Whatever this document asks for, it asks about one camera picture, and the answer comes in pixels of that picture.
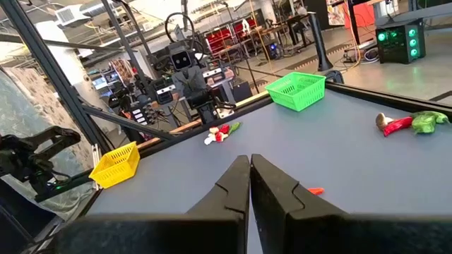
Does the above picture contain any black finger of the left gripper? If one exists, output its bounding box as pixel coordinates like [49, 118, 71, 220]
[199, 90, 218, 124]
[186, 90, 208, 124]

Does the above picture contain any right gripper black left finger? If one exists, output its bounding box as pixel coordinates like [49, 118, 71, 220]
[35, 154, 251, 254]

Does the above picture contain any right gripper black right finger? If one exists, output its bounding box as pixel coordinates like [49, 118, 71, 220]
[250, 153, 452, 254]

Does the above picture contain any brown-capped toy mushroom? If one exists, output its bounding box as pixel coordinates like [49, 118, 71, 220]
[375, 112, 395, 131]

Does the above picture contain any green leafy toy vegetable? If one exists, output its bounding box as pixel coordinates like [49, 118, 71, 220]
[411, 113, 439, 135]

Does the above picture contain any shelf with red bins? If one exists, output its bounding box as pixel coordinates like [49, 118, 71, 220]
[206, 16, 261, 59]

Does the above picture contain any green plastic basket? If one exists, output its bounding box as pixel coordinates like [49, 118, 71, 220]
[264, 71, 327, 113]

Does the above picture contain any yellow plastic basket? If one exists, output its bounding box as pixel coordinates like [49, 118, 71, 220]
[88, 141, 141, 190]

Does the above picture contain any white ventilation unit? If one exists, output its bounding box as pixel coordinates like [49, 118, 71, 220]
[54, 4, 93, 28]

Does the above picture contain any orange-red cabinet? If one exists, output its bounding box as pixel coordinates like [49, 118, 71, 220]
[344, 1, 375, 29]

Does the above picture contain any computer tower with green fans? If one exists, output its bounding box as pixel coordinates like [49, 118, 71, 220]
[375, 23, 427, 65]

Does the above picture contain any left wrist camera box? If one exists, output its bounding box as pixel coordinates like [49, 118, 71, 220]
[170, 48, 194, 71]

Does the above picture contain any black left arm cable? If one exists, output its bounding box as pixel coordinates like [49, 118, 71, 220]
[164, 12, 196, 45]

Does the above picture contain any black tapered post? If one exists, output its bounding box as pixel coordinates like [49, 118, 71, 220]
[307, 11, 334, 72]

